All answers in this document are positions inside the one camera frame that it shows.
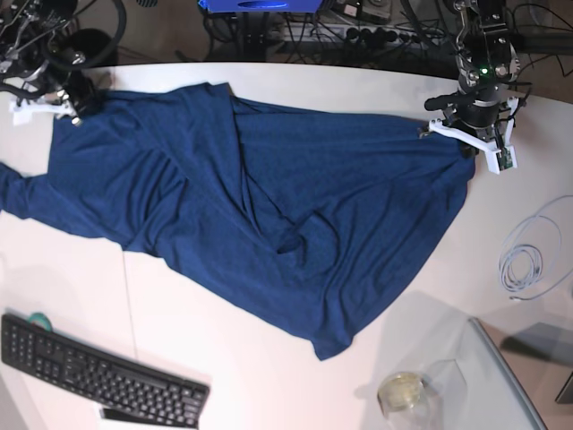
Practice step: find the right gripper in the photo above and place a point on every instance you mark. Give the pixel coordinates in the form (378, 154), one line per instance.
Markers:
(75, 95)

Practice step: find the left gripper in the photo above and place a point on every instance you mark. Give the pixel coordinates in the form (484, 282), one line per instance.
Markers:
(473, 112)

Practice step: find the dark blue t-shirt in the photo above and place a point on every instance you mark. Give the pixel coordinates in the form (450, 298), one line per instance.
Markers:
(314, 222)

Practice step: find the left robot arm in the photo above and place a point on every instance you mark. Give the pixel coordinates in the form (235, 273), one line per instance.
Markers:
(484, 54)

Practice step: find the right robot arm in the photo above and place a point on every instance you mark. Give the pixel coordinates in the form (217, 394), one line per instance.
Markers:
(34, 83)

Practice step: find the blue box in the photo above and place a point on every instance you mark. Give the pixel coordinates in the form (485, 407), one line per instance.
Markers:
(244, 6)

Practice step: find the white power strip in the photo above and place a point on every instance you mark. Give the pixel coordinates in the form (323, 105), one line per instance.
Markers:
(307, 32)

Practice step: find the green tape roll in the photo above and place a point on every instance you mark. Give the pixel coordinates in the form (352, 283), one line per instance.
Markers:
(41, 321)

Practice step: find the clear glass jar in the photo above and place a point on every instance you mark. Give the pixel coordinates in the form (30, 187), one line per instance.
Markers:
(403, 401)

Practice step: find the black computer keyboard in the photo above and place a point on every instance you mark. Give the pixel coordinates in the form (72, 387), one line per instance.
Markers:
(128, 388)

